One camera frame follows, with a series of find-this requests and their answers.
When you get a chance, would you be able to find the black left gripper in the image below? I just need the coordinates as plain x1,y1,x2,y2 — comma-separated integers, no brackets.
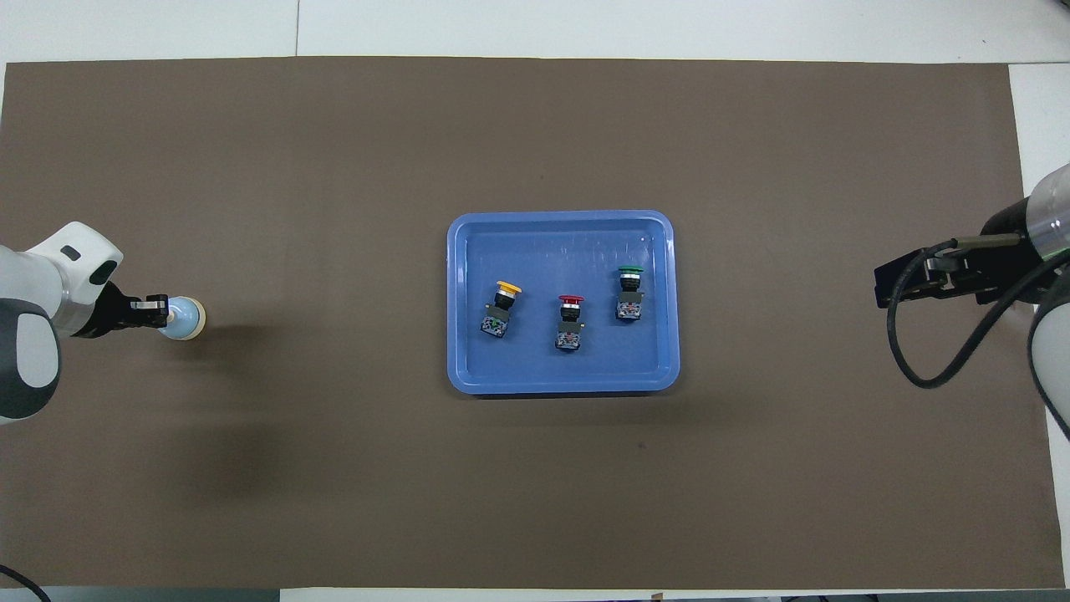
72,279,174,340

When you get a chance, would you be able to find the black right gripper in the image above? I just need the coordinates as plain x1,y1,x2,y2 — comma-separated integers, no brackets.
874,197,1052,309

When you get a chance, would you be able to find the light blue call bell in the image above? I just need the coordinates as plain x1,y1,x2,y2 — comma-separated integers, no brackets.
161,296,207,343

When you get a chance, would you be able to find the green push button switch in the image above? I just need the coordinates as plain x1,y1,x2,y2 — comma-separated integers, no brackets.
616,265,646,323

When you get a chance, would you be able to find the red push button switch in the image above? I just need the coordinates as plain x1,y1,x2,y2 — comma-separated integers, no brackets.
555,294,587,353

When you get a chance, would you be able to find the yellow push button switch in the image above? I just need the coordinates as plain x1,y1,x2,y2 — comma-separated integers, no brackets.
481,280,523,339

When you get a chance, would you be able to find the blue plastic tray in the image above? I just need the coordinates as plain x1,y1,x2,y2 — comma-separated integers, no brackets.
446,210,681,396

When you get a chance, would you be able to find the brown table mat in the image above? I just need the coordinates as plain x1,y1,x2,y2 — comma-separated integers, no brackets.
0,56,1067,590

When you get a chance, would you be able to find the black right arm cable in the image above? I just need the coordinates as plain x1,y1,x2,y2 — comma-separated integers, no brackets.
885,236,1070,390

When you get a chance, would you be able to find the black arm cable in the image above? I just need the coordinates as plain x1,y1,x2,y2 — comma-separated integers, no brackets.
0,564,53,602
885,236,1070,390

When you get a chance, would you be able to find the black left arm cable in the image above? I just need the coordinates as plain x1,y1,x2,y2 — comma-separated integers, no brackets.
0,564,53,602

